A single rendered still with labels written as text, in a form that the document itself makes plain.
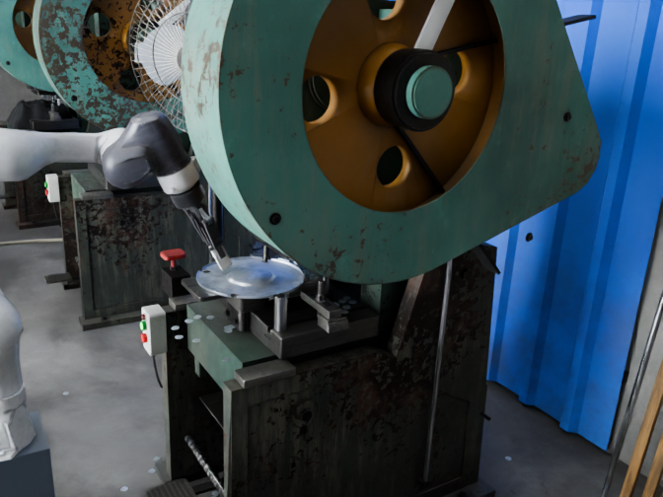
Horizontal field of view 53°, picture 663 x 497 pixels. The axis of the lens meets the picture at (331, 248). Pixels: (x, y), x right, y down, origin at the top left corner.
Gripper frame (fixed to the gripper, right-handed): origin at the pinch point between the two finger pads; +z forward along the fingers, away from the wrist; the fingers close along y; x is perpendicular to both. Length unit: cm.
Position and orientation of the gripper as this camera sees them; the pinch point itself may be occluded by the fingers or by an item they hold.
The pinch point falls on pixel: (220, 255)
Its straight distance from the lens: 163.2
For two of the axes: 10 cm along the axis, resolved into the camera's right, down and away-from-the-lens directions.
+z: 3.2, 7.8, 5.3
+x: 7.6, -5.5, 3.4
